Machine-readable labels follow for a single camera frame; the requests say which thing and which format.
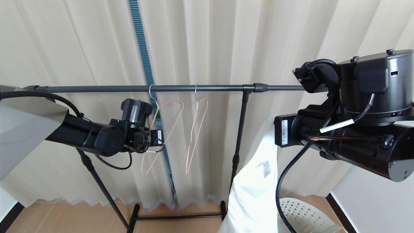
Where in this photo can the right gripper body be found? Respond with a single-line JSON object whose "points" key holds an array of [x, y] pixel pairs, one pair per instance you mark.
{"points": [[355, 145]]}

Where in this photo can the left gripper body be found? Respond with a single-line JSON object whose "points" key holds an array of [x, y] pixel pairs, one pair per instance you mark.
{"points": [[142, 137]]}

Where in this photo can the pink clothes hanger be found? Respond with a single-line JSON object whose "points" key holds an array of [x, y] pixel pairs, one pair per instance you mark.
{"points": [[196, 92], [150, 92]]}

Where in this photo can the white printed t-shirt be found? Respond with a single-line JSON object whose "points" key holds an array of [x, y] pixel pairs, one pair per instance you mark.
{"points": [[252, 200]]}

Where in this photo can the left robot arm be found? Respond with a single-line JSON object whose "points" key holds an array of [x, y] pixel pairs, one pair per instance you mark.
{"points": [[81, 136]]}

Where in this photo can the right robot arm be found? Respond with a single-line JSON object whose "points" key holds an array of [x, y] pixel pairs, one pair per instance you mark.
{"points": [[372, 87]]}

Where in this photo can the black clothes rack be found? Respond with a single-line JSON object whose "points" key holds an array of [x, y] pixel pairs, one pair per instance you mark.
{"points": [[210, 88]]}

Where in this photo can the white laundry basket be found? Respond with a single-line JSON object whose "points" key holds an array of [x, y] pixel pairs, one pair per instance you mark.
{"points": [[307, 216]]}

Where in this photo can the window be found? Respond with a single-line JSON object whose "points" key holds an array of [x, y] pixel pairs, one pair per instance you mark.
{"points": [[142, 48]]}

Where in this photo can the beige curtain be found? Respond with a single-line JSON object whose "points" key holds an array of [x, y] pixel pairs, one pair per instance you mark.
{"points": [[64, 42], [226, 42]]}

